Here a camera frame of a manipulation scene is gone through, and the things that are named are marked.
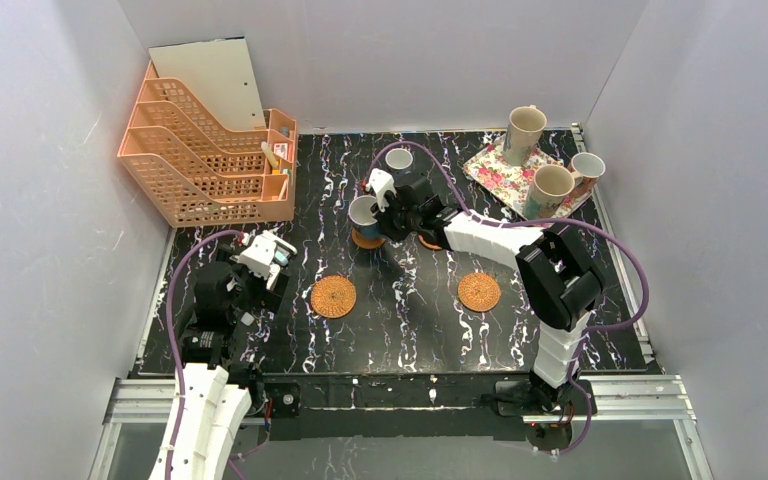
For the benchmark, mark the woven rattan coaster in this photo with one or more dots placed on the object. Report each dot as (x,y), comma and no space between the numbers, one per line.
(479,292)
(333,297)

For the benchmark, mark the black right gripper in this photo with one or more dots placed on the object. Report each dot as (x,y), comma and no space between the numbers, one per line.
(387,216)

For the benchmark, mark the aluminium frame rail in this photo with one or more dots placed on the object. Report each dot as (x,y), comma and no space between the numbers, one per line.
(426,405)

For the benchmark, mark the white and red mug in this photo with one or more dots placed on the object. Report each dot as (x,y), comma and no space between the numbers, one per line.
(586,169)

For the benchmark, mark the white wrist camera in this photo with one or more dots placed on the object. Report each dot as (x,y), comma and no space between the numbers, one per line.
(380,184)
(264,253)

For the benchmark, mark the large beige floral mug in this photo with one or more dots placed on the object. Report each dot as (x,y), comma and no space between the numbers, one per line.
(550,186)

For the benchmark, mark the floral tray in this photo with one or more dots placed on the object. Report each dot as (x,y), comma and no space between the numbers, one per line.
(507,183)

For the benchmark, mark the small grey mug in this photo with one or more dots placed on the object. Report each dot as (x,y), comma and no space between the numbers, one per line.
(399,161)

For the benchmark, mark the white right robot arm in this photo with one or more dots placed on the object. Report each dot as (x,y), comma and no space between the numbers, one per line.
(561,282)

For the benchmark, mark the orange plastic file organizer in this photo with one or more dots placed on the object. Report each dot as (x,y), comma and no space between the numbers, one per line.
(199,173)

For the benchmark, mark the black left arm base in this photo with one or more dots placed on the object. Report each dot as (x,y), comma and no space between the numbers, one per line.
(272,397)

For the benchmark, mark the blue patterned mug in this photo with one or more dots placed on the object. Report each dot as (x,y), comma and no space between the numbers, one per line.
(361,216)

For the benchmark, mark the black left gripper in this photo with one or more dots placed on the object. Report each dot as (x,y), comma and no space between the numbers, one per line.
(277,281)

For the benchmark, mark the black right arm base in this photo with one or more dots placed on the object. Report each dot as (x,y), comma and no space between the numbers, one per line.
(548,412)

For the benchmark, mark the tall beige mug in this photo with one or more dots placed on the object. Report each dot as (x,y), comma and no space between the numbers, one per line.
(525,127)

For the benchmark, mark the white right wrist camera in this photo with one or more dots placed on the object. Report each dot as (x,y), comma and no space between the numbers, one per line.
(380,184)

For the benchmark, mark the light wooden coaster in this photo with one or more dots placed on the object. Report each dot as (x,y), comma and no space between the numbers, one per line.
(427,244)
(366,243)

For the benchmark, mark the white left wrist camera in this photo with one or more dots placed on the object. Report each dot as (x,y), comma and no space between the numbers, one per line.
(264,253)

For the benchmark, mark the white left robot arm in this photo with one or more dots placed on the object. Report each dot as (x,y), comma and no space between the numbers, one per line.
(212,397)

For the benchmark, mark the white board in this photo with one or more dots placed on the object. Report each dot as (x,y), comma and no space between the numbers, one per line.
(220,74)

